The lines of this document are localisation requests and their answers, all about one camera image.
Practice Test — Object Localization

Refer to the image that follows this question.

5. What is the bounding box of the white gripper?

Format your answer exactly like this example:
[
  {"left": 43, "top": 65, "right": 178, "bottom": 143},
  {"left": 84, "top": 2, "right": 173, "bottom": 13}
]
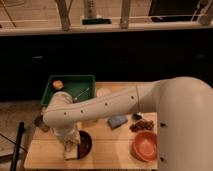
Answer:
[{"left": 53, "top": 124, "right": 80, "bottom": 144}]

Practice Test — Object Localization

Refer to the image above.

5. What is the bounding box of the white eraser block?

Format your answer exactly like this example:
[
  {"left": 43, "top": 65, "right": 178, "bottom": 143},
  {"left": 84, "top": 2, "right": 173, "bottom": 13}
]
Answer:
[{"left": 65, "top": 146, "right": 78, "bottom": 160}]

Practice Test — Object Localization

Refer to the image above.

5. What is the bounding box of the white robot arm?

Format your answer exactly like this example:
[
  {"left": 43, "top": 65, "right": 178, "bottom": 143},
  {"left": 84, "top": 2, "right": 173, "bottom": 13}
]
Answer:
[{"left": 44, "top": 77, "right": 213, "bottom": 171}]

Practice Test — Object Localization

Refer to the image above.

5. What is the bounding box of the orange bowl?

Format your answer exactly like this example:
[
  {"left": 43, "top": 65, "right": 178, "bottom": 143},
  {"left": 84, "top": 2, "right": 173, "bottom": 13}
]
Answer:
[{"left": 131, "top": 131, "right": 157, "bottom": 162}]

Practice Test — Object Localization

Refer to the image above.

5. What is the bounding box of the small metal cup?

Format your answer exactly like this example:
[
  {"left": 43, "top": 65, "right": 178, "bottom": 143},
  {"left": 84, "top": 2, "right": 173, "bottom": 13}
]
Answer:
[{"left": 34, "top": 115, "right": 50, "bottom": 132}]

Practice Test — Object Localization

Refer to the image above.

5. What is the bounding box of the metal spoon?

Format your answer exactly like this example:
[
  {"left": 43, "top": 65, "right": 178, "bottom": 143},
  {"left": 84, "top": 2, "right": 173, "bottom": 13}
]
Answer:
[{"left": 73, "top": 87, "right": 89, "bottom": 103}]

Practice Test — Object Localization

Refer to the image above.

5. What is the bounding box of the blue sponge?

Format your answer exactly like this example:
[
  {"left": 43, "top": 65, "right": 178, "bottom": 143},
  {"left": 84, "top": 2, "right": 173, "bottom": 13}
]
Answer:
[{"left": 107, "top": 116, "right": 128, "bottom": 129}]

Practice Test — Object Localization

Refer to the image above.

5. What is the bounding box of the black stand pole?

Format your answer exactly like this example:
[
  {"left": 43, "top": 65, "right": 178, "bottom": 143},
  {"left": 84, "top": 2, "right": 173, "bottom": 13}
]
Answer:
[{"left": 10, "top": 122, "right": 25, "bottom": 171}]

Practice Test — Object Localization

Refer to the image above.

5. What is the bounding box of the green plastic tray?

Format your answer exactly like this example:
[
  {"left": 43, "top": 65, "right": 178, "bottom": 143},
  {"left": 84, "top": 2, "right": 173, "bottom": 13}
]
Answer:
[{"left": 41, "top": 75, "right": 95, "bottom": 106}]

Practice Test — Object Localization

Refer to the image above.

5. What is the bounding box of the orange fruit toy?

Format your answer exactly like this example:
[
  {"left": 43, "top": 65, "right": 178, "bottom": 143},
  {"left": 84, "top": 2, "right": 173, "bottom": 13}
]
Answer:
[{"left": 52, "top": 80, "right": 64, "bottom": 90}]

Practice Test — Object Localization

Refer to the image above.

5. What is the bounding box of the small black toy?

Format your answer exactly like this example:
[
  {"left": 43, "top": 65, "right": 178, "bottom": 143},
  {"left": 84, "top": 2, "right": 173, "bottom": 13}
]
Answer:
[{"left": 132, "top": 113, "right": 142, "bottom": 120}]

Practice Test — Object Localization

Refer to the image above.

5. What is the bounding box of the brown grape bunch toy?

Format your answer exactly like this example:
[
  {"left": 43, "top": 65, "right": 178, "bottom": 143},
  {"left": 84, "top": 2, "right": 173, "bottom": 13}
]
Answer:
[{"left": 130, "top": 120, "right": 154, "bottom": 132}]

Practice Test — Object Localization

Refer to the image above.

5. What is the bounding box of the black monitor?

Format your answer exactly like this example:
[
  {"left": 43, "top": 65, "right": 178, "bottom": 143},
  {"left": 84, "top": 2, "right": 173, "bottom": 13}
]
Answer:
[{"left": 149, "top": 0, "right": 200, "bottom": 22}]

